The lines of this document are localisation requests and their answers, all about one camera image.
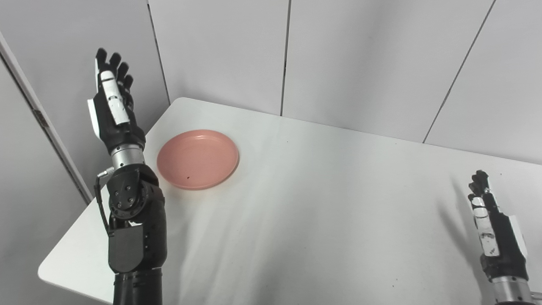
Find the small metal wall hinge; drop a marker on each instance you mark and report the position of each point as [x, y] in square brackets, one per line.
[41, 117]

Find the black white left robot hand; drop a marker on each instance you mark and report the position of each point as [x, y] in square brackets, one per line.
[114, 123]

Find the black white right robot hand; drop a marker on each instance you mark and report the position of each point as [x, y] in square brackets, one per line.
[506, 243]

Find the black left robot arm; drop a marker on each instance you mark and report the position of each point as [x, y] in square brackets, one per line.
[135, 237]

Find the pink round plate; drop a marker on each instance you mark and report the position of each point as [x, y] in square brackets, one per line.
[197, 159]

